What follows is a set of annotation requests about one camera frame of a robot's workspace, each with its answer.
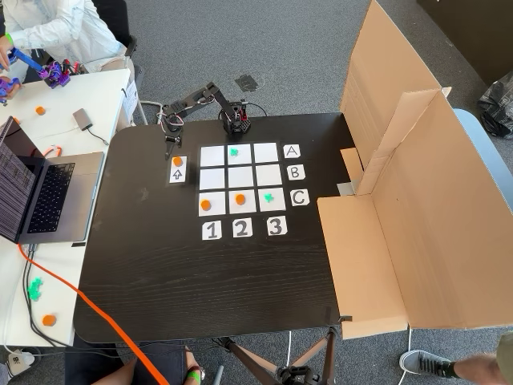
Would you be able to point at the purple and blue leader arm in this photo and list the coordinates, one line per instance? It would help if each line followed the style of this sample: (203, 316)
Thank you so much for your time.
(56, 75)

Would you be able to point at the white paper grid square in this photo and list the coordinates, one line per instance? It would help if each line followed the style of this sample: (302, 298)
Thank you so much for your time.
(240, 177)
(268, 175)
(279, 205)
(244, 159)
(211, 155)
(266, 152)
(217, 198)
(249, 208)
(212, 179)

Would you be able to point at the green cross token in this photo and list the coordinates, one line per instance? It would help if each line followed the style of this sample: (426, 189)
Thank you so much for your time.
(34, 294)
(269, 197)
(37, 283)
(234, 152)

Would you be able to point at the person's hand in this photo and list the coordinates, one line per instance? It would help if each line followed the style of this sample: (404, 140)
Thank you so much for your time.
(10, 80)

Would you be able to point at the person's hand with green wristband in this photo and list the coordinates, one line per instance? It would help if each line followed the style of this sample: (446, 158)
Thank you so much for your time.
(5, 54)

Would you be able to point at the white paper arrow sheet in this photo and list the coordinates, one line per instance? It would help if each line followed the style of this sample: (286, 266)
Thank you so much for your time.
(178, 175)

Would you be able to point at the white printed paper sheet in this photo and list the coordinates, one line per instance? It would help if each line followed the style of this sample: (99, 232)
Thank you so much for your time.
(130, 96)

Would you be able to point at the black clamp with red knob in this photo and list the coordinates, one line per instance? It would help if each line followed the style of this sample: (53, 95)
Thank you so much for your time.
(243, 115)

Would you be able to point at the paper label number 1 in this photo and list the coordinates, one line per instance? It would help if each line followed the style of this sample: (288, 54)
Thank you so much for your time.
(211, 231)

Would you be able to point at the gray USB hub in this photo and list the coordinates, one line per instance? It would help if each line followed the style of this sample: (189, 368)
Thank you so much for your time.
(82, 119)

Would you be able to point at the gray floor hatch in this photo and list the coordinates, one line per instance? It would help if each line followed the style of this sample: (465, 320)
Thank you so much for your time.
(248, 82)

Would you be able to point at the paper label number 2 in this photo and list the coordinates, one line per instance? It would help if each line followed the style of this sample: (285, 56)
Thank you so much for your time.
(242, 228)

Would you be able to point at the paper label letter A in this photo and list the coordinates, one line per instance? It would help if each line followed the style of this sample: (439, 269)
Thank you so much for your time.
(292, 151)

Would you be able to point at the orange and white connector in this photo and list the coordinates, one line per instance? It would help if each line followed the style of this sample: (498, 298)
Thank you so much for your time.
(52, 151)

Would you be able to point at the paper label letter B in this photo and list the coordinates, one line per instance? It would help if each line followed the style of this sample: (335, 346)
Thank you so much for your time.
(296, 173)

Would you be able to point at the gray laptop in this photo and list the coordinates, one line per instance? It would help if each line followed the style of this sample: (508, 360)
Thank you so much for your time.
(56, 196)

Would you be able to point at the paper label number 3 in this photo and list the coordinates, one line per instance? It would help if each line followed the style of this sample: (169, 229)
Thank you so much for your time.
(277, 226)

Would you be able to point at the paper label letter C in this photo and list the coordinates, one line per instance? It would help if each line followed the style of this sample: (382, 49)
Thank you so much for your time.
(299, 198)

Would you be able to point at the black office chair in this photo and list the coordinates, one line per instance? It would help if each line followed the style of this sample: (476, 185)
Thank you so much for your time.
(120, 20)

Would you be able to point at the person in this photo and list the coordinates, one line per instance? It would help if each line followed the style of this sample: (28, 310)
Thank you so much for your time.
(60, 28)
(481, 363)

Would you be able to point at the gray tape strip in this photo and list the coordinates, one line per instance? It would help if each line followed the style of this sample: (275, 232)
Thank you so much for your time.
(348, 188)

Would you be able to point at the white power adapter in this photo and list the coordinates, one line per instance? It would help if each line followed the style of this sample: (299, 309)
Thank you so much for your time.
(18, 360)

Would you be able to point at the brown cardboard screen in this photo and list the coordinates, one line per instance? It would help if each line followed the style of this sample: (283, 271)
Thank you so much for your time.
(433, 224)

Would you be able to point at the dark counter cabinet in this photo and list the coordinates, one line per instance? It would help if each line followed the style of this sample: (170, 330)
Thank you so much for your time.
(469, 36)

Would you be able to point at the black plastic bag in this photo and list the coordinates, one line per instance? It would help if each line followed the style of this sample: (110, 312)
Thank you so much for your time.
(497, 108)

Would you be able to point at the dark camera tripod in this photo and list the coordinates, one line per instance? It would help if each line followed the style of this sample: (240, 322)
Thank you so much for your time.
(296, 375)

